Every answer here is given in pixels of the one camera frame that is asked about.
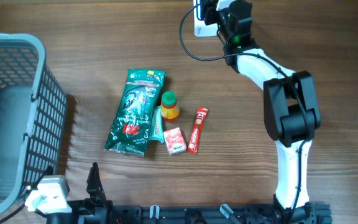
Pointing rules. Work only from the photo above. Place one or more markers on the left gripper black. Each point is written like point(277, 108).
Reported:
point(87, 206)

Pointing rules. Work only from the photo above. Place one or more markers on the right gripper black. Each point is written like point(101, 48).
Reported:
point(209, 6)

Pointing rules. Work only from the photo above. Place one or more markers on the light green wipes packet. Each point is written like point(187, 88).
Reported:
point(157, 128)

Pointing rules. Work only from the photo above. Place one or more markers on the red Nescafe sachet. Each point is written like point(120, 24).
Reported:
point(196, 131)

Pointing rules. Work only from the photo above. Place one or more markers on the dark green 3M package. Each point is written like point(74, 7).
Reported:
point(132, 126)

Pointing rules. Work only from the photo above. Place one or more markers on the yellow red bottle green cap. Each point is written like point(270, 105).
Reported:
point(170, 111)

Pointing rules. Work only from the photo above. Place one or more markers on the small red white box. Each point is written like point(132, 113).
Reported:
point(174, 141)

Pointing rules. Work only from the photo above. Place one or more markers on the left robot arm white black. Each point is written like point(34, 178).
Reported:
point(112, 216)

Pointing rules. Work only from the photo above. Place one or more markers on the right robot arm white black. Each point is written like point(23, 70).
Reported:
point(291, 117)

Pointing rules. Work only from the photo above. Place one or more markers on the white barcode scanner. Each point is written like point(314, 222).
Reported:
point(201, 29)

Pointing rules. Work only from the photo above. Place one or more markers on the grey plastic shopping basket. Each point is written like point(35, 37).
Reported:
point(33, 108)

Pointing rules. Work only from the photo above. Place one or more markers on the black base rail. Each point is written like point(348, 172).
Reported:
point(256, 213)

